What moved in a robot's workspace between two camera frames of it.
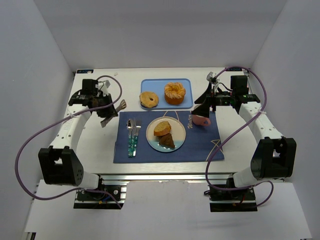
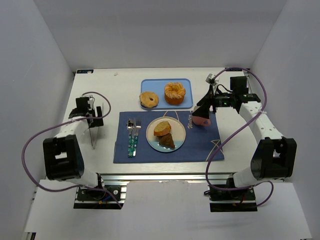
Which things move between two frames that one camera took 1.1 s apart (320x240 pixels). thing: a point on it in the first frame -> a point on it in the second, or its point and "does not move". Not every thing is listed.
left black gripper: x=107 y=110 -> x=98 y=116
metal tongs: x=122 y=105 -> x=94 y=147
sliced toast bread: x=162 y=128 does not move
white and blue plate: x=178 y=132 does not move
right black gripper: x=212 y=100 does not move
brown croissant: x=166 y=141 does not move
